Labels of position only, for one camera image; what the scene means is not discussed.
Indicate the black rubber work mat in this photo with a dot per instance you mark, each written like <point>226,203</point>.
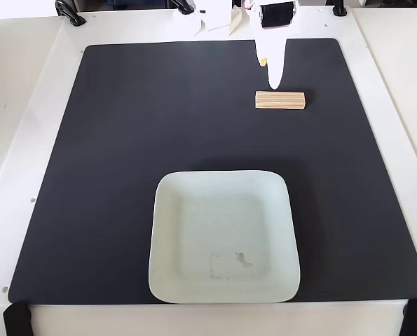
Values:
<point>124,140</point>

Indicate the black table clamp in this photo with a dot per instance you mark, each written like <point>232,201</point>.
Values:
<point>339,7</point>
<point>69,12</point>
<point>182,5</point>

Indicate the pale green square plate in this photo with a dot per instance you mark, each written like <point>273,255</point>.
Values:
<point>208,224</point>

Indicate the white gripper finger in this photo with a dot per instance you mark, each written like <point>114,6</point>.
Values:
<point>263,62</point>
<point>276,59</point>

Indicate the grooved wooden block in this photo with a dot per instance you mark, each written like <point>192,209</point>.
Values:
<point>280,100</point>

